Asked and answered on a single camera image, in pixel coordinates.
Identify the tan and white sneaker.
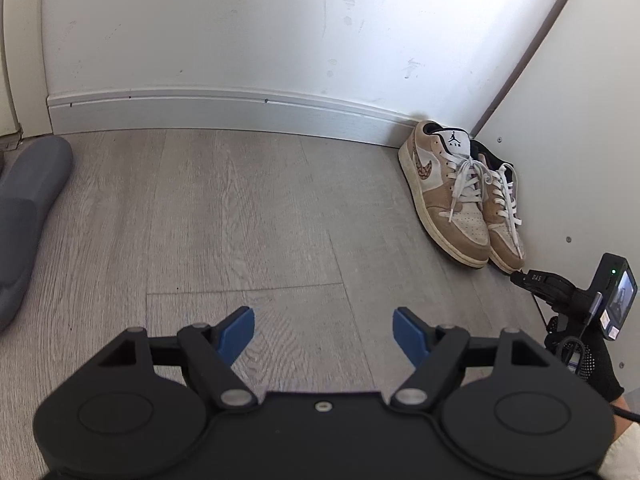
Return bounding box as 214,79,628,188
398,120,493,267
470,140,527,275

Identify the grey slide sandal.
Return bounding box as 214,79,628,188
0,135,75,333

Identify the white cabinet panel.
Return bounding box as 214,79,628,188
470,0,640,411

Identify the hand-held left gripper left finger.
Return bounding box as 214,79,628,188
95,306,261,408

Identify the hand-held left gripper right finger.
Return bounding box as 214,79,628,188
390,307,551,408

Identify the white baseboard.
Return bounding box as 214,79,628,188
46,91,426,150

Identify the person's right hand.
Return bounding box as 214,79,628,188
544,315,626,403

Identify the black cable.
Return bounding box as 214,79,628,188
612,400,640,423

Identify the person's right forearm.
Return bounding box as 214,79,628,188
597,395,640,480

